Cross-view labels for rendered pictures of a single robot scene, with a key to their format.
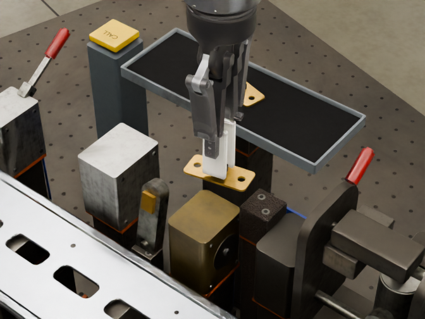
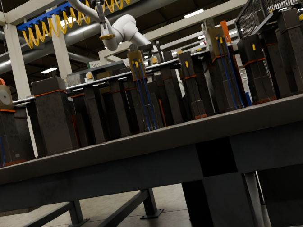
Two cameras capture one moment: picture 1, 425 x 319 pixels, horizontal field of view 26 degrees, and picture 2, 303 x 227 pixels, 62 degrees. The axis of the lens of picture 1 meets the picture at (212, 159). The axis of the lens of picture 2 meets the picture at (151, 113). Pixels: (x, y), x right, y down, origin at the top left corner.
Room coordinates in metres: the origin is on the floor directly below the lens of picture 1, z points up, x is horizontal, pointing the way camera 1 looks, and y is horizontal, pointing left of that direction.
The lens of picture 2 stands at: (-0.39, 0.67, 0.71)
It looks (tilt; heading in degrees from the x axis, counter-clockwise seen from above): 3 degrees up; 325
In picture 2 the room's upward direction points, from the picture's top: 14 degrees counter-clockwise
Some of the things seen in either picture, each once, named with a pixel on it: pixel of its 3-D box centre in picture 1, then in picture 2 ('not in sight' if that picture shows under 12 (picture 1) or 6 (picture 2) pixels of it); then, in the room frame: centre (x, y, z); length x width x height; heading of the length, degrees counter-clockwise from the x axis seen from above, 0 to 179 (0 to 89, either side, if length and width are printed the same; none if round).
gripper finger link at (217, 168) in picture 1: (214, 152); (105, 29); (0.81, 0.00, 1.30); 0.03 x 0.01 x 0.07; 64
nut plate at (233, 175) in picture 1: (219, 169); (107, 36); (0.82, -0.01, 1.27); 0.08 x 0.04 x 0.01; 64
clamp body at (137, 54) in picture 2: not in sight; (143, 92); (0.51, 0.05, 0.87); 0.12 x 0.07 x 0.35; 142
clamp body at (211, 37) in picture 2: not in sight; (224, 70); (0.27, -0.20, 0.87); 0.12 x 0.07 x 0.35; 142
